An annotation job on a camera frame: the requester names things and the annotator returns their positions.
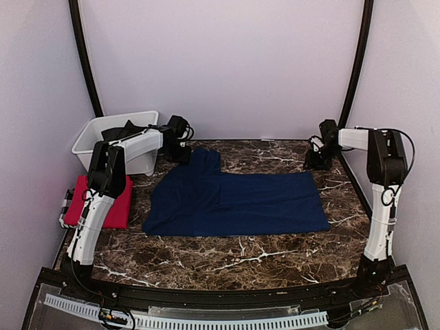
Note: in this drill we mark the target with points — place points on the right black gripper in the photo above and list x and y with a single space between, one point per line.
313 163

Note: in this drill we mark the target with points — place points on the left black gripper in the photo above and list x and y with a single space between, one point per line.
184 159

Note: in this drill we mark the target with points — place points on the navy blue t-shirt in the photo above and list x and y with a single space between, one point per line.
200 200

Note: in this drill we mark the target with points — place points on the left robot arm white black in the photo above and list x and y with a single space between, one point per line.
107 175

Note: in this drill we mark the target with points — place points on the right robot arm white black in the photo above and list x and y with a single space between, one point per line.
386 166

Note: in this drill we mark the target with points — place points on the white plastic bin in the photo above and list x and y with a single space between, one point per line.
92 133

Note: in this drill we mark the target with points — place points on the black clothes in bin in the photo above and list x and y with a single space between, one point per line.
121 132

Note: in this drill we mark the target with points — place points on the folded red t-shirt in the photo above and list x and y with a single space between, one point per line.
118 215

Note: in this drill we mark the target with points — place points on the black white striped folded cloth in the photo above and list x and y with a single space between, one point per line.
65 207

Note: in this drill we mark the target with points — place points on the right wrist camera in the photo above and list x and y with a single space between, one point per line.
316 143

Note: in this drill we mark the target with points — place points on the black curved front rail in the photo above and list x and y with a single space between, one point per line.
333 297

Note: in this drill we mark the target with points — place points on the right black frame post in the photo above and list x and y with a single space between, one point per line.
362 41

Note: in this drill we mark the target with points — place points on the black frame post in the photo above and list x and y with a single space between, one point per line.
362 41
76 22

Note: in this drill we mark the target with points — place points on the left black frame post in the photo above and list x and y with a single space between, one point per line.
76 22

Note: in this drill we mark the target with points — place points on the white slotted cable duct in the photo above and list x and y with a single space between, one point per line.
179 318

